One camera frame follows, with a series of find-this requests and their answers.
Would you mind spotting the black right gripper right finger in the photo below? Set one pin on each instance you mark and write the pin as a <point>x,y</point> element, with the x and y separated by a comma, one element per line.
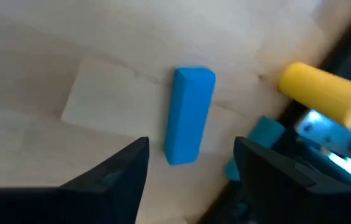
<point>275,193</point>

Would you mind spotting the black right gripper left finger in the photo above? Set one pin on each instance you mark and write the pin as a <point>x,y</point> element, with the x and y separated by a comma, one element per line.
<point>107,199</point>

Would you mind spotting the yellow wooden cylinder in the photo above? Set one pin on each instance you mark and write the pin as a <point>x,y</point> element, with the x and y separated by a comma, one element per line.
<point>325,90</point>

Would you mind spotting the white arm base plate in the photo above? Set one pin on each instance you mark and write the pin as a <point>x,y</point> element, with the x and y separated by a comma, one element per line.
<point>328,137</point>

